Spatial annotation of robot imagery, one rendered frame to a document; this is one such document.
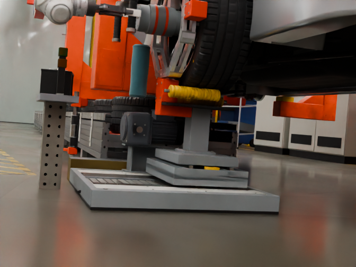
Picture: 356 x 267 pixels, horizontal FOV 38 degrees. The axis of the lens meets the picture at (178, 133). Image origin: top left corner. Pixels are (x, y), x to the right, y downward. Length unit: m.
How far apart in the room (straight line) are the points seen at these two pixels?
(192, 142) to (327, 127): 5.00
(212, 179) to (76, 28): 2.83
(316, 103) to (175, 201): 3.73
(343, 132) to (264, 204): 4.92
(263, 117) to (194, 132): 6.14
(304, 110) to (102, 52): 3.15
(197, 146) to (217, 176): 0.24
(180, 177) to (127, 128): 0.54
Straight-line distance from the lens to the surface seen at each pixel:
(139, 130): 2.69
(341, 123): 7.16
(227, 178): 2.36
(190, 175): 2.29
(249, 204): 2.25
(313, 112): 5.65
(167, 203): 2.12
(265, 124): 8.53
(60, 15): 2.05
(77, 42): 4.83
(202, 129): 2.51
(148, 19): 2.45
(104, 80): 2.87
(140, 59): 2.56
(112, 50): 2.89
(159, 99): 2.47
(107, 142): 2.98
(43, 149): 2.54
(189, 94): 2.38
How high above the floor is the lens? 0.37
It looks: 1 degrees down
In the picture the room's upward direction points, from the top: 5 degrees clockwise
